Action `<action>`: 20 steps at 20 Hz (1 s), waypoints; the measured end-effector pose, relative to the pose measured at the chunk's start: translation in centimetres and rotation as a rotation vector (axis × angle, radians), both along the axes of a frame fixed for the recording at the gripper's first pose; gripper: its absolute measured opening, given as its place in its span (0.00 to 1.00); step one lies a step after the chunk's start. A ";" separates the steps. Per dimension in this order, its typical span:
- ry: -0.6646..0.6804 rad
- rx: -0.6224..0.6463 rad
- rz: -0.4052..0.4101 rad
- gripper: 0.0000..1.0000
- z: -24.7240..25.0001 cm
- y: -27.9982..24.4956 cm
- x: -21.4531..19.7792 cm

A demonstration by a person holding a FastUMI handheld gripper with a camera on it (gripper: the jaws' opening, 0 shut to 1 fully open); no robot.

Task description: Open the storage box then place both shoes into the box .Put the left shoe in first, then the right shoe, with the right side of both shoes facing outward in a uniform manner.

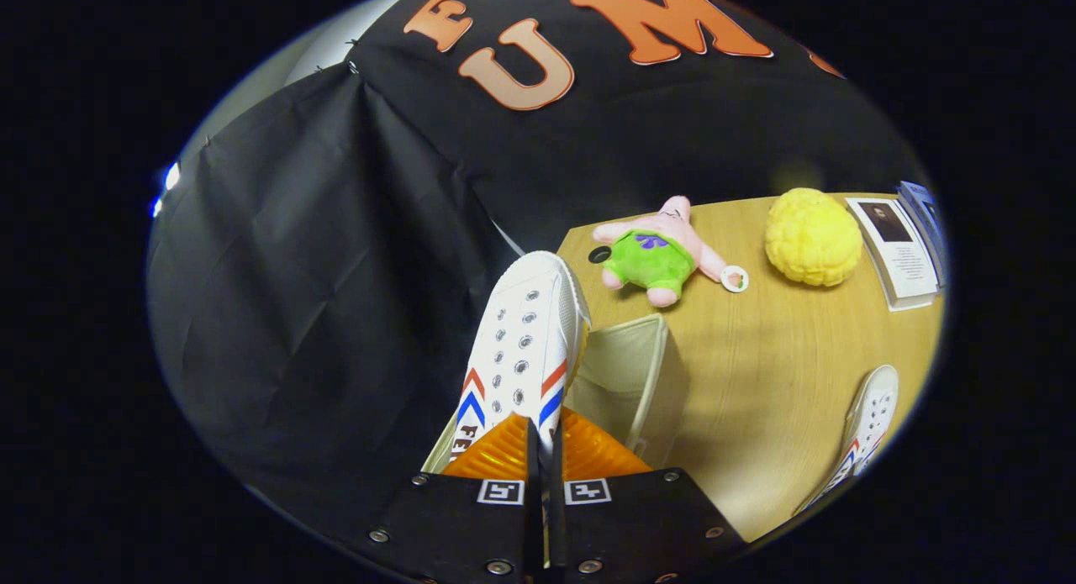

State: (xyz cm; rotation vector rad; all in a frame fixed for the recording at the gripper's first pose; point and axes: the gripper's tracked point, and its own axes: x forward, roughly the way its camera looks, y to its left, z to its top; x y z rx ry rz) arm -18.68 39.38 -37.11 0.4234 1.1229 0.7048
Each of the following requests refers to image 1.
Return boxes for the yellow knobbly plush toy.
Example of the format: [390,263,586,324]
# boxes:
[763,187,864,287]

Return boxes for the pink star plush toy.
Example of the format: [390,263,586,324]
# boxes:
[592,195,750,308]

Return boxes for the blue book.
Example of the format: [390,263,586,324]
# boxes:
[895,181,949,287]

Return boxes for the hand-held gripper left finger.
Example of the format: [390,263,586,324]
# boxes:
[361,414,544,583]

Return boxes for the white book with dark photo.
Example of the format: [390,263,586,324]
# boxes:
[845,196,941,312]

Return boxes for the black backdrop cloth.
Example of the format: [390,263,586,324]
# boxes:
[147,0,926,560]

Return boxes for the beige fabric storage box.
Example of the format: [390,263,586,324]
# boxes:
[565,313,673,459]

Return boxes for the white canvas shoe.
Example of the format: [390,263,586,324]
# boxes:
[420,250,593,568]
[793,364,900,518]

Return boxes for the narrow ceiling light strip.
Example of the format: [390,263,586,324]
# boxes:
[151,162,182,218]

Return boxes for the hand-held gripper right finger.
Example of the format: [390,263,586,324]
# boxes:
[551,409,746,581]

